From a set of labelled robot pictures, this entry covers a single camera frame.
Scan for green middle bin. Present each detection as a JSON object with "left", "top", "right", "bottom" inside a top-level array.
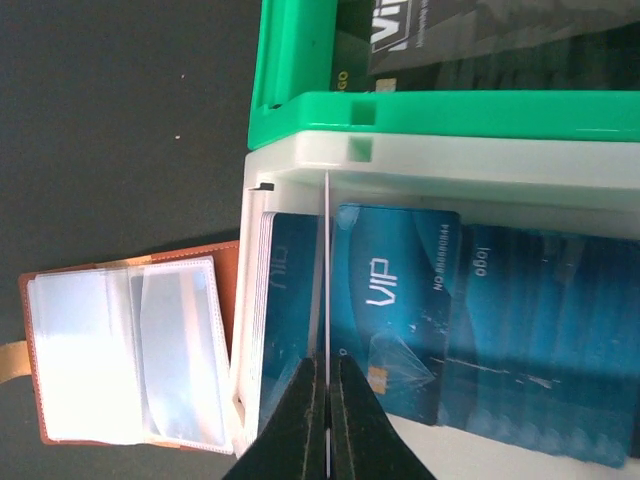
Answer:
[{"left": 248, "top": 1, "right": 639, "bottom": 150}]

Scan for brown leather card holder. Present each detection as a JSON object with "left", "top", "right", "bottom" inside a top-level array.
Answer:
[{"left": 1, "top": 241, "right": 239, "bottom": 455}]

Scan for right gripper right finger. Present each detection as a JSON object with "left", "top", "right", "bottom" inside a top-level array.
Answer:
[{"left": 328, "top": 355, "right": 434, "bottom": 479}]

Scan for white bin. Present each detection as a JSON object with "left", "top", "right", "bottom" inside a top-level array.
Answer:
[{"left": 231, "top": 132, "right": 639, "bottom": 479}]

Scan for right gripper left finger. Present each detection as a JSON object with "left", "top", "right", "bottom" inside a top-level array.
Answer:
[{"left": 225, "top": 355, "right": 327, "bottom": 480}]

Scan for blue cards stack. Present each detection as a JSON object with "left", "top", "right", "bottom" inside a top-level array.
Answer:
[{"left": 252, "top": 203, "right": 639, "bottom": 468}]

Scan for black cards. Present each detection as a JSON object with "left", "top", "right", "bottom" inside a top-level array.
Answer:
[{"left": 330, "top": 0, "right": 639, "bottom": 92}]

